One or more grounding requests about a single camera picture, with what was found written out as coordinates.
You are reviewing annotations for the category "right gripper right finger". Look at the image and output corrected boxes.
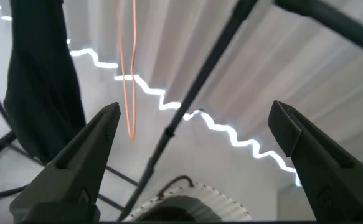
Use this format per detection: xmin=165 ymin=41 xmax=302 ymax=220
xmin=267 ymin=99 xmax=363 ymax=222

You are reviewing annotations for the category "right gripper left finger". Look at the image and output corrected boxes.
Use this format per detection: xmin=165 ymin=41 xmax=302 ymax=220
xmin=9 ymin=101 xmax=122 ymax=215

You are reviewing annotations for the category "black t-shirt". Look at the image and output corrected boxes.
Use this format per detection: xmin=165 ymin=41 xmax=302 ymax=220
xmin=2 ymin=0 xmax=87 ymax=166

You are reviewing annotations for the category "pink clothes hanger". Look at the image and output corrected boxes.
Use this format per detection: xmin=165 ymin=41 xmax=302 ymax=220
xmin=115 ymin=0 xmax=138 ymax=141

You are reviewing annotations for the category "white laundry basket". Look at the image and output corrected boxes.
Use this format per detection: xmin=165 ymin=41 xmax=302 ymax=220
xmin=123 ymin=175 xmax=253 ymax=222

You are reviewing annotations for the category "black clothes rack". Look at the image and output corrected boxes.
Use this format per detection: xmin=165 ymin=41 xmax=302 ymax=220
xmin=0 ymin=0 xmax=363 ymax=222

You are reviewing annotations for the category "white curtain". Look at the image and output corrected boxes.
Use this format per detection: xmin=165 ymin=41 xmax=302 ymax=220
xmin=0 ymin=0 xmax=363 ymax=187

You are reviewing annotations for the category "black cable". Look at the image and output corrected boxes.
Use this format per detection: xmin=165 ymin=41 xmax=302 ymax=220
xmin=0 ymin=185 xmax=29 ymax=202

